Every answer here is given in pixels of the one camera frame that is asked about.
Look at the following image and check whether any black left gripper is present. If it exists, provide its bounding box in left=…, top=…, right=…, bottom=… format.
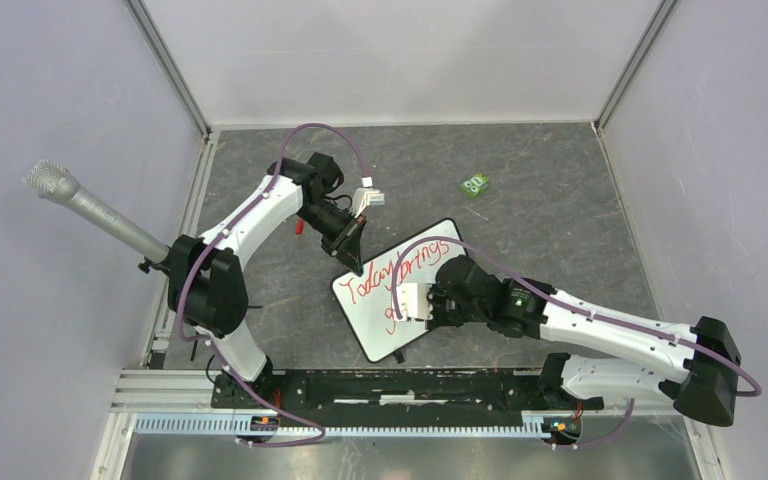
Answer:
left=296, top=198, right=369, bottom=277

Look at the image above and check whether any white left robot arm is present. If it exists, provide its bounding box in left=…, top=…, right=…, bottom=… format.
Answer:
left=164, top=153, right=366, bottom=408

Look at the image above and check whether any aluminium frame rail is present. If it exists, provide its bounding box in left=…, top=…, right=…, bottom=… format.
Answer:
left=110, top=370, right=213, bottom=413

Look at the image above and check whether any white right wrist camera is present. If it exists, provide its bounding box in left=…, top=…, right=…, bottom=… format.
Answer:
left=395, top=283, right=433, bottom=322

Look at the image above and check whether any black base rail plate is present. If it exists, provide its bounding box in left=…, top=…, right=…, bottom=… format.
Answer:
left=210, top=368, right=605, bottom=429

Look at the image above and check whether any green toy block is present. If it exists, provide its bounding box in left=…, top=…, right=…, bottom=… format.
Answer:
left=460, top=173, right=490, bottom=198

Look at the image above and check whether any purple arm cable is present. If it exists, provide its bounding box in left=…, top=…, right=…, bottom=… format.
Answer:
left=389, top=236, right=763, bottom=453
left=169, top=122, right=375, bottom=450

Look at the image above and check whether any small white whiteboard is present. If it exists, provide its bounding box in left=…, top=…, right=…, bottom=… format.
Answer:
left=331, top=218, right=465, bottom=363

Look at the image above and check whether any silver microphone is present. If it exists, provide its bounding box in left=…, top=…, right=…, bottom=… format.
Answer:
left=22, top=159, right=169, bottom=272

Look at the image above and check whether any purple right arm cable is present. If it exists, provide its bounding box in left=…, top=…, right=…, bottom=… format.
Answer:
left=389, top=236, right=763, bottom=453

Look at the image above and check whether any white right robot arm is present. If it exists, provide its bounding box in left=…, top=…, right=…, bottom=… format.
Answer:
left=427, top=255, right=741, bottom=427

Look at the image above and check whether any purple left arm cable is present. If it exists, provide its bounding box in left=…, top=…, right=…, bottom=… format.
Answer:
left=169, top=122, right=375, bottom=450

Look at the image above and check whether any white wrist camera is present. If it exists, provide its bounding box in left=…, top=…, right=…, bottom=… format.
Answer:
left=395, top=283, right=433, bottom=322
left=351, top=176, right=386, bottom=217

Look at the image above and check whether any toothed light blue strip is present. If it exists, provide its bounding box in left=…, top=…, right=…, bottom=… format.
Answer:
left=134, top=413, right=550, bottom=439

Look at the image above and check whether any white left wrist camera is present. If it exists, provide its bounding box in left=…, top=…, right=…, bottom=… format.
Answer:
left=351, top=176, right=386, bottom=217

